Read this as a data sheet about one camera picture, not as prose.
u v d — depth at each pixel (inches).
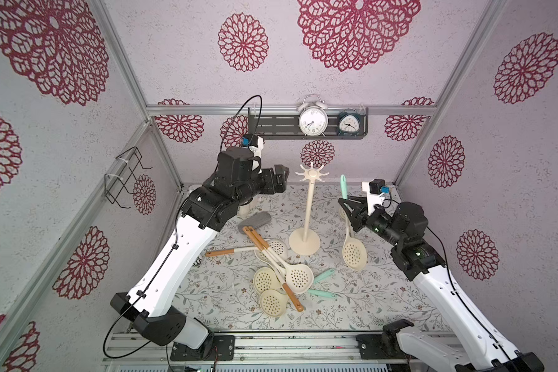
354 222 23.7
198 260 35.5
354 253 29.3
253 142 21.1
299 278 33.6
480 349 15.4
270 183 21.3
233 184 17.2
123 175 30.7
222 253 38.1
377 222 23.2
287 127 36.3
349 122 35.3
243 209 41.6
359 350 29.2
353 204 25.5
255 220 40.7
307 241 38.7
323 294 33.7
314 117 34.6
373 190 22.3
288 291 31.4
